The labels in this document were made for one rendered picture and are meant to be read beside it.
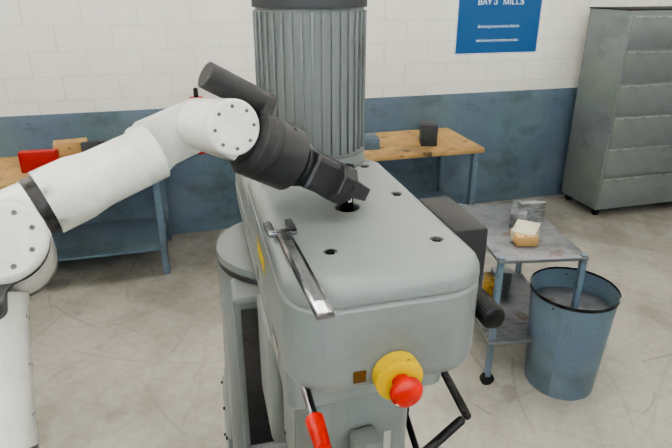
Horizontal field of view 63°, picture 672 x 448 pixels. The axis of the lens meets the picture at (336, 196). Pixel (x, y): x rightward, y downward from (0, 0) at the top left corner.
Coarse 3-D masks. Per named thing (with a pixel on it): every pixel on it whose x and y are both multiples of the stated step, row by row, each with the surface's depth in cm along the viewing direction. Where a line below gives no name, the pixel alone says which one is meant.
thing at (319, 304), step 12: (264, 228) 75; (288, 228) 73; (288, 240) 70; (288, 252) 67; (300, 252) 67; (300, 264) 64; (300, 276) 61; (312, 276) 61; (312, 288) 59; (312, 300) 56; (324, 300) 56; (324, 312) 54
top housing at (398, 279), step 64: (256, 192) 90; (384, 192) 88; (256, 256) 94; (320, 256) 67; (384, 256) 67; (448, 256) 67; (320, 320) 62; (384, 320) 64; (448, 320) 66; (320, 384) 65
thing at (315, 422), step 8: (304, 392) 71; (304, 400) 70; (312, 400) 70; (312, 408) 68; (312, 416) 66; (320, 416) 67; (312, 424) 65; (320, 424) 65; (312, 432) 65; (320, 432) 64; (312, 440) 64; (320, 440) 63; (328, 440) 63
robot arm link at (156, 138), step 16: (160, 112) 67; (176, 112) 68; (128, 128) 63; (144, 128) 61; (160, 128) 67; (176, 128) 68; (144, 144) 60; (160, 144) 66; (176, 144) 68; (144, 160) 59; (160, 160) 60; (176, 160) 68; (160, 176) 62
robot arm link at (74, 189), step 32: (64, 160) 57; (96, 160) 57; (128, 160) 59; (0, 192) 54; (32, 192) 54; (64, 192) 55; (96, 192) 57; (128, 192) 60; (64, 224) 56; (32, 288) 56
